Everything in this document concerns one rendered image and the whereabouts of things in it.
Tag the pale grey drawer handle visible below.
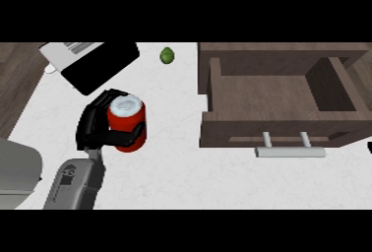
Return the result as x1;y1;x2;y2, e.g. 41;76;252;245
253;131;326;158

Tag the brown wooden drawer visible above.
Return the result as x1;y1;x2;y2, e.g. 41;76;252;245
207;56;372;113
199;110;372;149

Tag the green fruit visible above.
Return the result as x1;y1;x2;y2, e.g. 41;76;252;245
159;46;175;65

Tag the red can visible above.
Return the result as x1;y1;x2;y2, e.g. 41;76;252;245
106;94;147;154

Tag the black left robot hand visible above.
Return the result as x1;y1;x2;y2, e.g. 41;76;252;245
73;88;145;152

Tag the brown wooden drawer front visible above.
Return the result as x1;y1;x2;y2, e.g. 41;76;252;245
199;110;372;149

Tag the brown wooden cabinet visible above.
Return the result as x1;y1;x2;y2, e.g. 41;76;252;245
196;41;372;96

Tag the grey rounded block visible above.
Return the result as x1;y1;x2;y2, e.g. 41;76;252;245
0;137;44;211

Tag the black and white appliance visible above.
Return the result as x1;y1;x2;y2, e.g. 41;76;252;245
38;41;140;96

